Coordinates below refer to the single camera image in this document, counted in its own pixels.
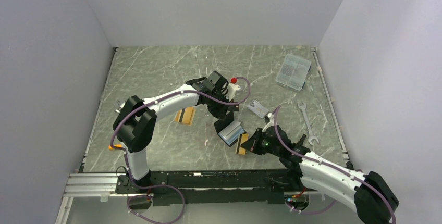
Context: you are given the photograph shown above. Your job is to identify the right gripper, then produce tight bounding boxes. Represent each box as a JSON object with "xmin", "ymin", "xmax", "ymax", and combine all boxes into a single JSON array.
[{"xmin": 241, "ymin": 127, "xmax": 282, "ymax": 157}]

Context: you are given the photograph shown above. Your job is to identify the gold VIP card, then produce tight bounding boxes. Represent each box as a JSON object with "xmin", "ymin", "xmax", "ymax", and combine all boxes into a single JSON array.
[{"xmin": 235, "ymin": 133, "xmax": 250, "ymax": 156}]

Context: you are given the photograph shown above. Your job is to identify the black leather card holder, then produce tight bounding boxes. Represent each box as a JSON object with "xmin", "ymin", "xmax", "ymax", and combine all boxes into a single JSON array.
[{"xmin": 214, "ymin": 120, "xmax": 246, "ymax": 147}]

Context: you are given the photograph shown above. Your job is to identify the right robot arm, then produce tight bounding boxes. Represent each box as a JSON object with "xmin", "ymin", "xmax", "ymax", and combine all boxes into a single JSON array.
[{"xmin": 240, "ymin": 126, "xmax": 399, "ymax": 223}]

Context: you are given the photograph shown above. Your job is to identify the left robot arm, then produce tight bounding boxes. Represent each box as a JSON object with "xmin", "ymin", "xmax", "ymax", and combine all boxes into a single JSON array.
[{"xmin": 111, "ymin": 71, "xmax": 241, "ymax": 193}]

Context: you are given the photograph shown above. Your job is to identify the silver card stack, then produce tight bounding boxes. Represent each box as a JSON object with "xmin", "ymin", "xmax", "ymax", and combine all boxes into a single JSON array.
[{"xmin": 247, "ymin": 100, "xmax": 269, "ymax": 118}]

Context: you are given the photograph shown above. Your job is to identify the gold card stack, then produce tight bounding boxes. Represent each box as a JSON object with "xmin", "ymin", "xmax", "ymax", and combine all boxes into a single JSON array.
[{"xmin": 175, "ymin": 107, "xmax": 196, "ymax": 126}]

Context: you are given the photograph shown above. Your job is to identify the black yellow screwdriver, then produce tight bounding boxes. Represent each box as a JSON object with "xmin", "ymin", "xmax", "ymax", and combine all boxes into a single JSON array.
[{"xmin": 297, "ymin": 134, "xmax": 307, "ymax": 146}]

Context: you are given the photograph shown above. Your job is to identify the silver wrench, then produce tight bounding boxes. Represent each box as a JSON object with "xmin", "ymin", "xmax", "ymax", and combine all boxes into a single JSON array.
[{"xmin": 297, "ymin": 102, "xmax": 320, "ymax": 146}]

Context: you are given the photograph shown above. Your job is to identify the clear plastic screw box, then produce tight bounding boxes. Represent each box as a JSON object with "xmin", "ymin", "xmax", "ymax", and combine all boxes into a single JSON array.
[{"xmin": 275, "ymin": 54, "xmax": 311, "ymax": 91}]

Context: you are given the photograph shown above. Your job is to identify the small metal clip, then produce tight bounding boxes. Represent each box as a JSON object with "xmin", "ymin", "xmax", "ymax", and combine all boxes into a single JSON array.
[{"xmin": 114, "ymin": 99, "xmax": 125, "ymax": 113}]

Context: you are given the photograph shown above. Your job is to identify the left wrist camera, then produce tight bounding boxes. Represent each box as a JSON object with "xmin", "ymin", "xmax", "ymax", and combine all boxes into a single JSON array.
[{"xmin": 226, "ymin": 78, "xmax": 241, "ymax": 101}]

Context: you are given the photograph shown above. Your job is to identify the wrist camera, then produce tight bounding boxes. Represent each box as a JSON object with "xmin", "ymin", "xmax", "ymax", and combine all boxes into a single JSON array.
[
  {"xmin": 263, "ymin": 113, "xmax": 274, "ymax": 132},
  {"xmin": 226, "ymin": 78, "xmax": 241, "ymax": 101}
]

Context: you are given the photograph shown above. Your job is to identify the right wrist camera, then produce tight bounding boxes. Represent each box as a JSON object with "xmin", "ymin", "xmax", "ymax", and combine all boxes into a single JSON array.
[{"xmin": 263, "ymin": 113, "xmax": 274, "ymax": 132}]

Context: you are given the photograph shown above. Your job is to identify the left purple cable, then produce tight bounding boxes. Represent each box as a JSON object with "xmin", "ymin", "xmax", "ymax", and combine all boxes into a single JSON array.
[{"xmin": 109, "ymin": 76, "xmax": 252, "ymax": 224}]

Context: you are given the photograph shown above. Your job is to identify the purple cable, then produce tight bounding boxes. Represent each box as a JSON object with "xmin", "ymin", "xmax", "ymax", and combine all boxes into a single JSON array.
[
  {"xmin": 272, "ymin": 105, "xmax": 398, "ymax": 224},
  {"xmin": 109, "ymin": 76, "xmax": 252, "ymax": 224}
]

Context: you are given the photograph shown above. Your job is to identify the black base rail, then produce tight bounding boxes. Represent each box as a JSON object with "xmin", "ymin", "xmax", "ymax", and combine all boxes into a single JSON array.
[{"xmin": 115, "ymin": 169, "xmax": 309, "ymax": 206}]

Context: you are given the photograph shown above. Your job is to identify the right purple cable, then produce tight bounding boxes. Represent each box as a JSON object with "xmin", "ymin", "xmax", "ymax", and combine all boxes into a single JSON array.
[{"xmin": 272, "ymin": 105, "xmax": 398, "ymax": 224}]

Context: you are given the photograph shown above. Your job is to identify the aluminium frame rail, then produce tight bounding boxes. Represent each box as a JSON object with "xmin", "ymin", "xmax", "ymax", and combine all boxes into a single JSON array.
[{"xmin": 63, "ymin": 172, "xmax": 363, "ymax": 198}]

